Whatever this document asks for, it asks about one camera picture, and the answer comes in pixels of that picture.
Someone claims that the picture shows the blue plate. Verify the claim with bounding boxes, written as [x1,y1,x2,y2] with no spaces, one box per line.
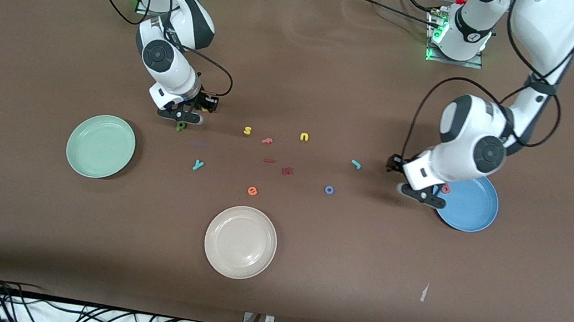
[431,170,503,236]

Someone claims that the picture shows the light green plate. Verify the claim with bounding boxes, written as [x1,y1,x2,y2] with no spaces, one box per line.
[62,110,140,184]

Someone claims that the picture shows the white plate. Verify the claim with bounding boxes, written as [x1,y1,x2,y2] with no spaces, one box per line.
[199,201,282,285]

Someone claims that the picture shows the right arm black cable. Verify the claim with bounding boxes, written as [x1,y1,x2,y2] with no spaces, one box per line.
[87,0,246,100]

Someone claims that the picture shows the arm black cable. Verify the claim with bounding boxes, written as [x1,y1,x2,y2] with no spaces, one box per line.
[87,0,246,100]
[401,70,565,182]

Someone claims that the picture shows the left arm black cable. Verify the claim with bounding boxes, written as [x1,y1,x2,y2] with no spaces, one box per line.
[401,70,565,182]

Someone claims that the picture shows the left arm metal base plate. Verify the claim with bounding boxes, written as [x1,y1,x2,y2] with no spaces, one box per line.
[423,7,491,70]

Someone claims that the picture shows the black tabletop cable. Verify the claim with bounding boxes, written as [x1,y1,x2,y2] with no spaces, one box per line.
[336,0,439,25]

